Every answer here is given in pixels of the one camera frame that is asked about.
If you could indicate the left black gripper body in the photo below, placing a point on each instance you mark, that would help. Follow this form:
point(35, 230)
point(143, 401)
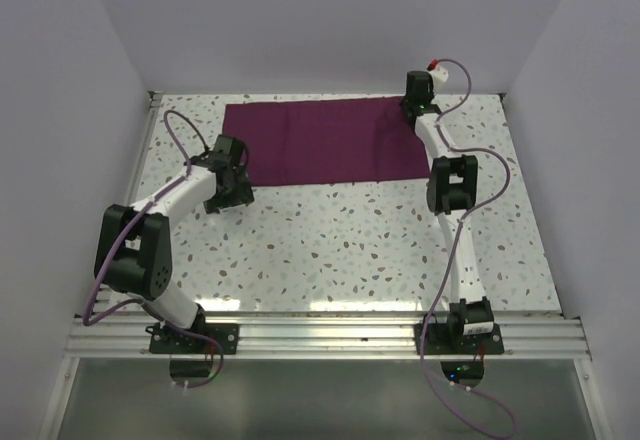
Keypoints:
point(238, 193)

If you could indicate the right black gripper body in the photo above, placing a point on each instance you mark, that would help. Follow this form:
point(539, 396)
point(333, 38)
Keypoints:
point(404, 102)

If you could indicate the purple cloth wrap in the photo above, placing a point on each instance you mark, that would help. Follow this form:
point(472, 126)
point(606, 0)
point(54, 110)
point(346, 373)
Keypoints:
point(327, 141)

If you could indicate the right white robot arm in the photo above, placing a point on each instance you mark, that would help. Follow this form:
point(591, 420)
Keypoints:
point(460, 318)

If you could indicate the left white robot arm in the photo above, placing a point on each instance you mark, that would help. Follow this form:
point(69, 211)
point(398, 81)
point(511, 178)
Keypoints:
point(134, 254)

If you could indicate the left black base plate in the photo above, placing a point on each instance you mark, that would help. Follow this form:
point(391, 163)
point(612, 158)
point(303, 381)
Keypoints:
point(200, 339)

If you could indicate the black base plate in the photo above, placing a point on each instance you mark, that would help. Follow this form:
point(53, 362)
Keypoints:
point(495, 342)
point(200, 339)

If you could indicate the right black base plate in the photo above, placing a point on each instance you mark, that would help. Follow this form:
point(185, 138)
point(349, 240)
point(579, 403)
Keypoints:
point(495, 342)

